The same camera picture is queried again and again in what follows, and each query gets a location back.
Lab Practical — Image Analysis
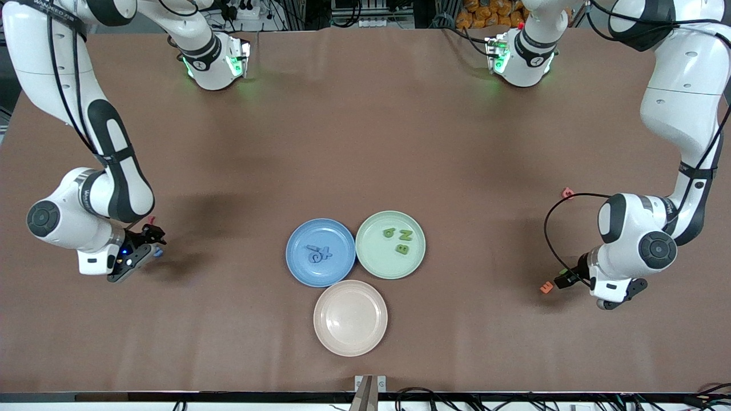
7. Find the blue plate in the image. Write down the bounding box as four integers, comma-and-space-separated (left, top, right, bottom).
286, 218, 358, 288

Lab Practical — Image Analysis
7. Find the green plate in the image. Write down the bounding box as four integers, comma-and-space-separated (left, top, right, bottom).
355, 211, 427, 280

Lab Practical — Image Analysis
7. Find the beige plate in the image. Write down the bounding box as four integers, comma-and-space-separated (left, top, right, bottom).
313, 280, 388, 357

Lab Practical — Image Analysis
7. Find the brown table cover sheet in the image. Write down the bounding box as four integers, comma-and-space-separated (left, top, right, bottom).
0, 26, 731, 394

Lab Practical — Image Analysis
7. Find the white power strip with plugs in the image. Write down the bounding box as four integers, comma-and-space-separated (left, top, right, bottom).
220, 0, 260, 21

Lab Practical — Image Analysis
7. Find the bag of oranges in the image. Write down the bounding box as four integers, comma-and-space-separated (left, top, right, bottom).
455, 0, 529, 30

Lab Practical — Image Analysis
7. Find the long white power strip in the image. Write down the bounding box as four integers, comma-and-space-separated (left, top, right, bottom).
359, 16, 413, 29

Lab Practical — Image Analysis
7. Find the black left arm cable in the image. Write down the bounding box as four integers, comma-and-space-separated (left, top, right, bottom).
544, 0, 731, 286

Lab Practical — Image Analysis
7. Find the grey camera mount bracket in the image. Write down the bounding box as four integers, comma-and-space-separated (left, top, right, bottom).
350, 374, 387, 411

